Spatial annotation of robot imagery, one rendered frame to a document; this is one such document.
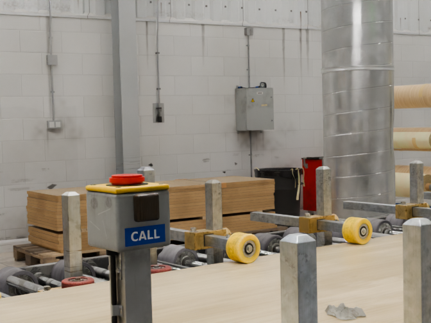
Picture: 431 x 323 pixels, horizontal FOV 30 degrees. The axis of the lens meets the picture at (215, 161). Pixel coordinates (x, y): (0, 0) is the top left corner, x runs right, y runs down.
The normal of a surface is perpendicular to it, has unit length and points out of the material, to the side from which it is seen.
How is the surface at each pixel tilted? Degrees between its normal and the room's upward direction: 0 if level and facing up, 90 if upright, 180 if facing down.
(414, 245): 90
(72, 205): 90
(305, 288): 90
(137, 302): 90
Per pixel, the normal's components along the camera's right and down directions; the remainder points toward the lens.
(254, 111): 0.54, 0.03
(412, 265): -0.80, 0.05
